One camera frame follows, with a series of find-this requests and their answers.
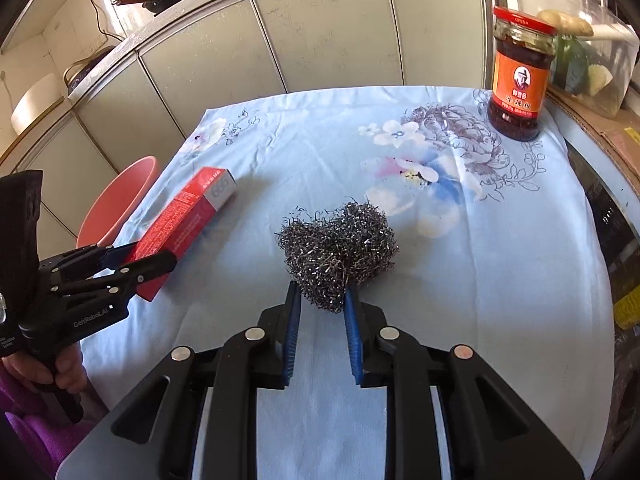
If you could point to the floral light blue tablecloth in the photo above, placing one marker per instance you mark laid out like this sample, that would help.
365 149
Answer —
475 285

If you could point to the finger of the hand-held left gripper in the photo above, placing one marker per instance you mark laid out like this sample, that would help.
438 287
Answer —
117 255
145 270

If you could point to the brown cardboard sheet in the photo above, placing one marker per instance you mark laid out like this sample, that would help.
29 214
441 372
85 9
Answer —
600 135

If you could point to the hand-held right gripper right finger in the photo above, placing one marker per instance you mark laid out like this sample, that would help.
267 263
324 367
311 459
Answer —
352 345

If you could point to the ginger root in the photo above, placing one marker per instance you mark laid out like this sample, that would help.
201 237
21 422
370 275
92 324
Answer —
565 21

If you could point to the person's left hand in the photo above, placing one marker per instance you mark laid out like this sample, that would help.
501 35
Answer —
70 372

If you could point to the cabbage piece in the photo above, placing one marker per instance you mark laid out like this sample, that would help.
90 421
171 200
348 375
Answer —
600 80

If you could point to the green bell pepper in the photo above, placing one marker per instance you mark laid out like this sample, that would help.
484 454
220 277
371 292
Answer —
570 65

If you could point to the steel wool scourer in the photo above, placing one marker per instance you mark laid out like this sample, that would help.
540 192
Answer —
340 245

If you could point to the clear plastic container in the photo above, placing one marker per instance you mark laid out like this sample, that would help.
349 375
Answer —
620 60

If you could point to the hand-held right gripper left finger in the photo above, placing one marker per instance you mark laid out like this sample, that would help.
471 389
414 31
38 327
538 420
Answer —
294 340

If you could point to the chili sauce glass jar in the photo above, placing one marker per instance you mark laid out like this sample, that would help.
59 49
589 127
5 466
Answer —
517 85

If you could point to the white rice cooker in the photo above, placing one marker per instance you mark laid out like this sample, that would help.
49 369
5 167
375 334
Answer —
35 105

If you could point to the pink plastic bin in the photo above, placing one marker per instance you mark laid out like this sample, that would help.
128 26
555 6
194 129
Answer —
125 195

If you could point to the metal storage rack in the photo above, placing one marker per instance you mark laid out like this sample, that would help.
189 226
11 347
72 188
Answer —
492 20

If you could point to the white radish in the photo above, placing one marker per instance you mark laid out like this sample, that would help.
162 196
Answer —
615 30

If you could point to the red and white box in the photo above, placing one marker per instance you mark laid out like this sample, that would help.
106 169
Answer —
190 210

